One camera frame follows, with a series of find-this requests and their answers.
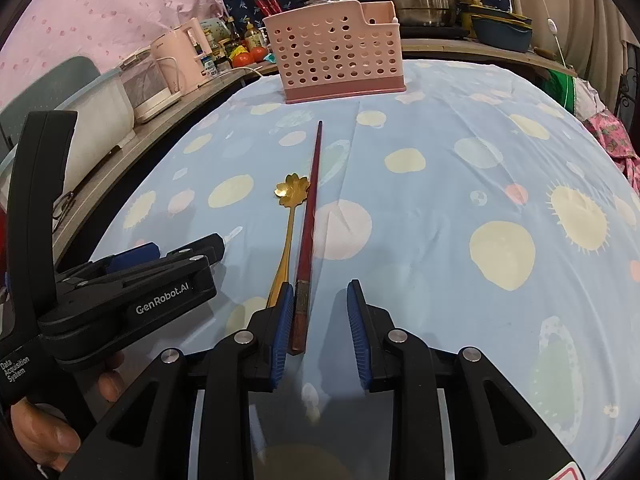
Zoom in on green plastic object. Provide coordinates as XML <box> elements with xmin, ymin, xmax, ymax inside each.
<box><xmin>547</xmin><ymin>67</ymin><xmax>581</xmax><ymax>116</ymax></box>

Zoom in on gold flower spoon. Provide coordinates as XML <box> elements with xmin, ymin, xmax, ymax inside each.
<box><xmin>265</xmin><ymin>173</ymin><xmax>312</xmax><ymax>311</ymax></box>

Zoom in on grey plastic basin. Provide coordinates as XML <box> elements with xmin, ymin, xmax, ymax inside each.
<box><xmin>0</xmin><ymin>57</ymin><xmax>137</xmax><ymax>201</ymax></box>

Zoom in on pink floral cloth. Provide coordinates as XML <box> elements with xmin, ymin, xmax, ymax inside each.
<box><xmin>575</xmin><ymin>85</ymin><xmax>640</xmax><ymax>196</ymax></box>

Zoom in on black metal chair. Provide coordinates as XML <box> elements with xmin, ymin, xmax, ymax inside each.
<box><xmin>619</xmin><ymin>40</ymin><xmax>640</xmax><ymax>111</ymax></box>

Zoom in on blue printed tablecloth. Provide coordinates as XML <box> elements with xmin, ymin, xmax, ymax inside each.
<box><xmin>50</xmin><ymin>57</ymin><xmax>640</xmax><ymax>480</ymax></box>

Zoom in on stacked blue bowls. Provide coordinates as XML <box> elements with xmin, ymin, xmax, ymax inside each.
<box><xmin>470</xmin><ymin>5</ymin><xmax>533</xmax><ymax>53</ymax></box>

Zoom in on yellow label oil bottle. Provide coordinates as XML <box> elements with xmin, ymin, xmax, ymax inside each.
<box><xmin>245</xmin><ymin>22</ymin><xmax>269</xmax><ymax>51</ymax></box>

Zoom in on beige curtain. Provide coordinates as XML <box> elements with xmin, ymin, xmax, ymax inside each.
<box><xmin>502</xmin><ymin>0</ymin><xmax>640</xmax><ymax>91</ymax></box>

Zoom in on eyeglasses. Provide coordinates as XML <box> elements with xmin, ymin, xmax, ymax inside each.
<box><xmin>52</xmin><ymin>191</ymin><xmax>76</xmax><ymax>233</ymax></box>

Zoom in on pink dotted curtain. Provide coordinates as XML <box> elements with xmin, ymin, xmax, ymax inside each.
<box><xmin>0</xmin><ymin>0</ymin><xmax>236</xmax><ymax>111</ymax></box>

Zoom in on pink perforated utensil basket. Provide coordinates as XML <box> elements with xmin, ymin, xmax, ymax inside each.
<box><xmin>262</xmin><ymin>1</ymin><xmax>407</xmax><ymax>106</ymax></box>

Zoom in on person's left hand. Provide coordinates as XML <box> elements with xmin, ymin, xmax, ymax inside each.
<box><xmin>9</xmin><ymin>350</ymin><xmax>126</xmax><ymax>473</ymax></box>

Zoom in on pink electric kettle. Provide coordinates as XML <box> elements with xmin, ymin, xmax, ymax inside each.
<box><xmin>150</xmin><ymin>16</ymin><xmax>212</xmax><ymax>96</ymax></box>

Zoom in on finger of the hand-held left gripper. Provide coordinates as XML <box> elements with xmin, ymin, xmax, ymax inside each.
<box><xmin>55</xmin><ymin>233</ymin><xmax>226</xmax><ymax>295</ymax></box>
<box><xmin>106</xmin><ymin>242</ymin><xmax>161</xmax><ymax>274</ymax></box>

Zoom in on white clear-lid appliance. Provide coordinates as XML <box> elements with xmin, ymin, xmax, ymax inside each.
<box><xmin>120</xmin><ymin>47</ymin><xmax>182</xmax><ymax>124</ymax></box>

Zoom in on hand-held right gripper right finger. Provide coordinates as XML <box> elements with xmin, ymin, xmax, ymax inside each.
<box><xmin>346</xmin><ymin>279</ymin><xmax>576</xmax><ymax>480</ymax></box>

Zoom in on white cable with switch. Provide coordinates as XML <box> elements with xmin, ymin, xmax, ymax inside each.
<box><xmin>522</xmin><ymin>0</ymin><xmax>566</xmax><ymax>68</ymax></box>

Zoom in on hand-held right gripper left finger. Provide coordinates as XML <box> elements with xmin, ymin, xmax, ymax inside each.
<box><xmin>60</xmin><ymin>282</ymin><xmax>296</xmax><ymax>480</ymax></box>

